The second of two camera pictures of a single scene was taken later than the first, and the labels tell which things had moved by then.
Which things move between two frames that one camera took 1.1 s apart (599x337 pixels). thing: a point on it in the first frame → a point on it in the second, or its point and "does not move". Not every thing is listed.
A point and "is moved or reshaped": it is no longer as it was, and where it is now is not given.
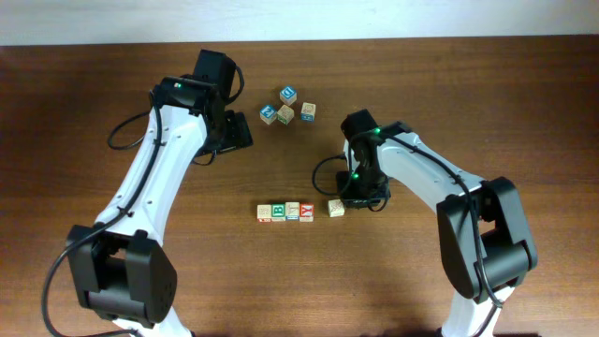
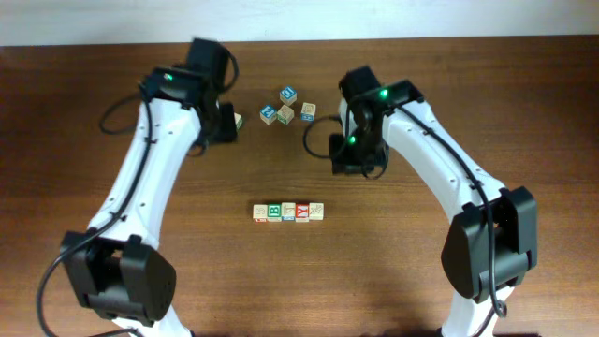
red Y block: [306, 212] is moved or reshaped
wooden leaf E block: [336, 208] → [315, 211]
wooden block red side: [264, 212] is moved or reshaped
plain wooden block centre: [285, 114] does not move
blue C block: [288, 95] does not move
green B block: [278, 212] is moved or reshaped
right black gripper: [350, 197] → [340, 165]
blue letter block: [268, 113] does not move
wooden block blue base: [308, 111] does not move
